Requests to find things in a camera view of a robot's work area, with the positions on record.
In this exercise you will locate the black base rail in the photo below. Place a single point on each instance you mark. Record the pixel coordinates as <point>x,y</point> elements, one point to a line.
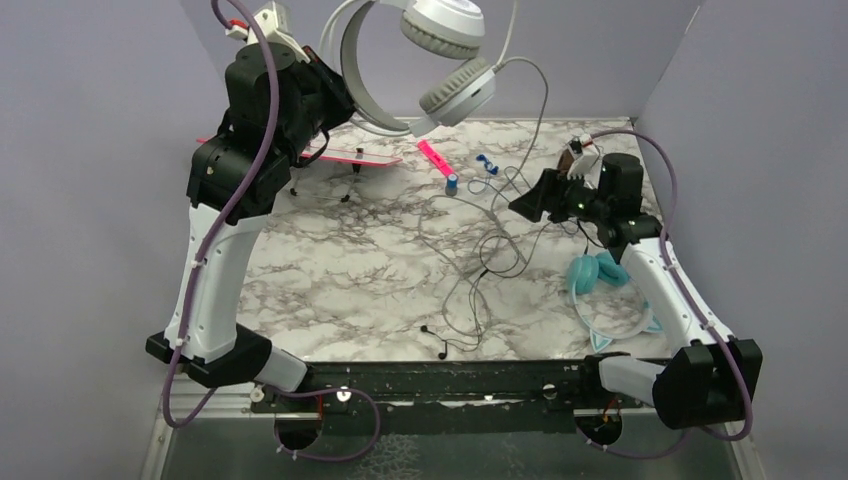
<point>444,397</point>

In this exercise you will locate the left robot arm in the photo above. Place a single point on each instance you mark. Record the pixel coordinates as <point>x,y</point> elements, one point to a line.
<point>277,106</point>

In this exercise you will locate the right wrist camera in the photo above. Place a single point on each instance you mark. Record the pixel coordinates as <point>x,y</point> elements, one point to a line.
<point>585,155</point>

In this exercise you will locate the blue wired earbuds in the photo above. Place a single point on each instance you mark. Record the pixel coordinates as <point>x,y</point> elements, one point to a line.
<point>512,175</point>

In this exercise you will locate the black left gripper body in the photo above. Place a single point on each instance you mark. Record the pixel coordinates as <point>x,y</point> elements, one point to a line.
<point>322,107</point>

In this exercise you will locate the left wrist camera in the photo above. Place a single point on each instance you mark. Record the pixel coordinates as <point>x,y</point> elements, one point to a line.
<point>273,20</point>

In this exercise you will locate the teal cat-ear headphones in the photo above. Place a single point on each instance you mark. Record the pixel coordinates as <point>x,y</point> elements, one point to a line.
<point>582,275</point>

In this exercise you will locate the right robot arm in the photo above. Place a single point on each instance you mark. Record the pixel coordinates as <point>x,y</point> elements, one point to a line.
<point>712,376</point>

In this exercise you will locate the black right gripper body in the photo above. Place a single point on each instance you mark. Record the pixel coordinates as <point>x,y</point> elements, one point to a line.
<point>573,199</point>

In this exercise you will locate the pink highlighter marker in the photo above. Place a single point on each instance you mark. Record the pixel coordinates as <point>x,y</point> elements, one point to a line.
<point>436,159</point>

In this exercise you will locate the brown over-ear headphones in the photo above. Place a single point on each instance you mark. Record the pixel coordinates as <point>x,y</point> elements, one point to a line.
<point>569,165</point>

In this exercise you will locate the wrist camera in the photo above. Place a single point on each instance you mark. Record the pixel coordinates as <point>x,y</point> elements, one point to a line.
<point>585,155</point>
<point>273,20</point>

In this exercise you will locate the blue grey stamp cylinder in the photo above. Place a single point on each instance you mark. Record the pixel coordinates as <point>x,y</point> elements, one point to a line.
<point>451,185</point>

